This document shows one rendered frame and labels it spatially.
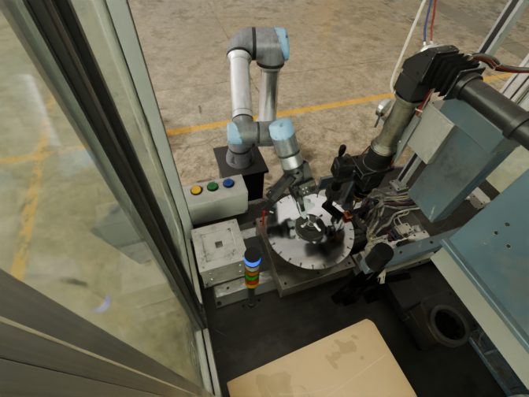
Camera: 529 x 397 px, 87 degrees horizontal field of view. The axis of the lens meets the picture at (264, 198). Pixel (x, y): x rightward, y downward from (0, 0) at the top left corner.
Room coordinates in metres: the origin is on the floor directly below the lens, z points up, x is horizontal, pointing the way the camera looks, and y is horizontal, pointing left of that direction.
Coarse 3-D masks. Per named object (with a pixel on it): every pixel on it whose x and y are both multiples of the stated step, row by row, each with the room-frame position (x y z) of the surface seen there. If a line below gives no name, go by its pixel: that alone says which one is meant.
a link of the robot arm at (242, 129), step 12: (240, 36) 1.10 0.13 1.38; (252, 36) 1.11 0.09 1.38; (228, 48) 1.07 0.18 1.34; (240, 48) 1.06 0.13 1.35; (252, 48) 1.09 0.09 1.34; (228, 60) 1.05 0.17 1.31; (240, 60) 1.02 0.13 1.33; (240, 72) 0.97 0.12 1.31; (240, 84) 0.92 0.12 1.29; (240, 96) 0.88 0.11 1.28; (240, 108) 0.83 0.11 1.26; (252, 108) 0.86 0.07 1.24; (240, 120) 0.79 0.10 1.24; (252, 120) 0.81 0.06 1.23; (228, 132) 0.74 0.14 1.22; (240, 132) 0.75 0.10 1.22; (252, 132) 0.75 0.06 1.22
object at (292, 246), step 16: (272, 208) 0.64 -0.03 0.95; (288, 208) 0.65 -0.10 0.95; (320, 208) 0.66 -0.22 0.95; (272, 224) 0.57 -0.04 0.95; (288, 224) 0.57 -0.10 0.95; (336, 224) 0.59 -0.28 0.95; (352, 224) 0.59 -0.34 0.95; (272, 240) 0.50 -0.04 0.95; (288, 240) 0.50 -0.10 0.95; (304, 240) 0.51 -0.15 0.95; (320, 240) 0.51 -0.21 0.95; (336, 240) 0.52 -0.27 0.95; (352, 240) 0.52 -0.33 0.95; (288, 256) 0.44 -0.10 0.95; (304, 256) 0.45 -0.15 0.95; (320, 256) 0.45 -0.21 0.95; (336, 256) 0.46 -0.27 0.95
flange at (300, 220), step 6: (300, 216) 0.61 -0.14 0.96; (312, 216) 0.61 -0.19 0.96; (300, 222) 0.58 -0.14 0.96; (318, 222) 0.58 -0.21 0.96; (300, 228) 0.55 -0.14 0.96; (306, 228) 0.55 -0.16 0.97; (312, 228) 0.55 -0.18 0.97; (324, 228) 0.56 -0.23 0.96; (300, 234) 0.53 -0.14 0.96; (306, 234) 0.53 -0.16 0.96; (312, 234) 0.53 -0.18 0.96; (318, 234) 0.53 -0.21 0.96
